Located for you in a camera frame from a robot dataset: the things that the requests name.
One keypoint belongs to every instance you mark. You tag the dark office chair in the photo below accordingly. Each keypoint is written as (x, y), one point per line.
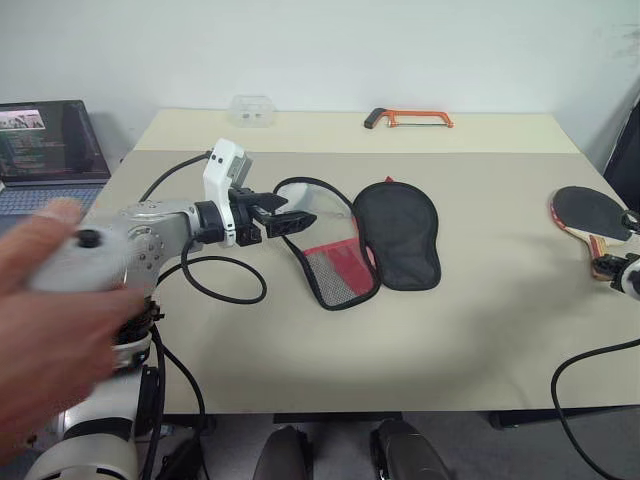
(625, 160)

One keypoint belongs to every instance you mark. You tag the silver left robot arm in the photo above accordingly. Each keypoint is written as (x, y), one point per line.
(160, 215)

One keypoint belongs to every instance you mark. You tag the person's bare hand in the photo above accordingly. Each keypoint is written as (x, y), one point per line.
(45, 340)

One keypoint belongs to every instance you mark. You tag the dark rounded shape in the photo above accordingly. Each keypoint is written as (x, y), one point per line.
(410, 450)
(282, 455)

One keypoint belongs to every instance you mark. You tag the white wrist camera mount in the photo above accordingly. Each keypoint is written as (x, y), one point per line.
(634, 280)
(220, 165)

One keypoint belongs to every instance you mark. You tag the clear plastic box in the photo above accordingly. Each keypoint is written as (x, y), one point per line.
(252, 110)

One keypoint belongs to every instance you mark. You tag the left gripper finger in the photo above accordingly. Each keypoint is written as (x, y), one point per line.
(270, 202)
(290, 223)

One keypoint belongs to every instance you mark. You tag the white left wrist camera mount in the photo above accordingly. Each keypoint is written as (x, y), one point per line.
(220, 165)

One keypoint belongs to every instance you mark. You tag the black table frame rail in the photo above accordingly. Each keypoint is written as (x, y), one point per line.
(530, 417)

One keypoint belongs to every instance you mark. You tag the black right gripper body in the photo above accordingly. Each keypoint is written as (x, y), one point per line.
(620, 270)

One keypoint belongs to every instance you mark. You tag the black and red paddle case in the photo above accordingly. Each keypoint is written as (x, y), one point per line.
(400, 235)

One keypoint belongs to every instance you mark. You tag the black table crossbar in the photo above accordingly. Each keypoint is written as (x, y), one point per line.
(340, 418)

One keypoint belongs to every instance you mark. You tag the open laptop computer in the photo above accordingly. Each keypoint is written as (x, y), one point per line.
(45, 145)

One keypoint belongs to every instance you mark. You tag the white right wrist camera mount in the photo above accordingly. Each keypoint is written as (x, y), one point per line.
(634, 280)

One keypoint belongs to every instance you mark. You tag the table tennis paddle black rubber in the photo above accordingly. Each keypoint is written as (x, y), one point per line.
(585, 210)

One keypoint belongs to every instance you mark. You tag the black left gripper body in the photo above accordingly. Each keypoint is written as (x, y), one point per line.
(245, 225)

